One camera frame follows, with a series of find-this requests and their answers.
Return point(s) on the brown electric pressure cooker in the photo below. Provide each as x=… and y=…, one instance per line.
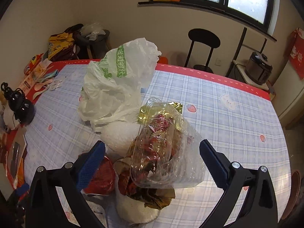
x=257, y=71

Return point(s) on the brown round bin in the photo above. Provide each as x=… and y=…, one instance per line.
x=294, y=190

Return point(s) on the pink plastic spoon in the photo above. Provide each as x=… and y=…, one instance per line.
x=40, y=89

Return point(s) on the dark stool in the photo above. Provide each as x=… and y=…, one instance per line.
x=99, y=45

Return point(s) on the black round-back chair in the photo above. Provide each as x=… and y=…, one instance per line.
x=204, y=36

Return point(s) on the black frame side table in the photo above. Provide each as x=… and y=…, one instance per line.
x=239, y=70

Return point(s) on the red printed cloth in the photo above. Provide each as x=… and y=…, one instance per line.
x=298, y=54

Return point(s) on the blue plastic spoon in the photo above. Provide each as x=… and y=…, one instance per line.
x=52, y=73

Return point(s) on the white plastic bag green print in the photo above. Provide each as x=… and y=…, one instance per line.
x=111, y=87

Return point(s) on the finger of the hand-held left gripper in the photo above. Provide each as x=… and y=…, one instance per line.
x=22, y=189

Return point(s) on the red orange packet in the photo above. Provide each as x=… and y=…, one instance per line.
x=33, y=63

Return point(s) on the clear plastic container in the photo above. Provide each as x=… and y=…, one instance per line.
x=156, y=147

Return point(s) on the yellow snack bag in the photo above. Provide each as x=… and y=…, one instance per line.
x=59, y=42

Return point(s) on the clear plastic bag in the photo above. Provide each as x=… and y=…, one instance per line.
x=91, y=29

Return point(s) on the small white paper scraps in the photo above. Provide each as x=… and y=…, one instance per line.
x=55, y=84

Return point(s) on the maroon bag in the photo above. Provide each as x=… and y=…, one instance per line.
x=70, y=54

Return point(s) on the black kettle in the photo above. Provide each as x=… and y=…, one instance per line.
x=22, y=110

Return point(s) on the orange object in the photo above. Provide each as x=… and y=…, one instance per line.
x=163, y=60

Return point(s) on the white printed paper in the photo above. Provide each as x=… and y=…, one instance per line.
x=95, y=212

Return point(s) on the gold foil wrapper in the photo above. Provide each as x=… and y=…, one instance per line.
x=144, y=115

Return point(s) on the crumpled brown wrappers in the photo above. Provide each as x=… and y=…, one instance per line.
x=142, y=194

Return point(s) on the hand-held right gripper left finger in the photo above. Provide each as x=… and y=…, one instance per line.
x=91, y=166

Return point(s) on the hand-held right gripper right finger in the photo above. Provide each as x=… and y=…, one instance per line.
x=213, y=163

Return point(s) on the white wall socket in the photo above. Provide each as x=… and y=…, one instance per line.
x=217, y=61

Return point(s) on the red foil packet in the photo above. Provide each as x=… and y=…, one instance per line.
x=102, y=178

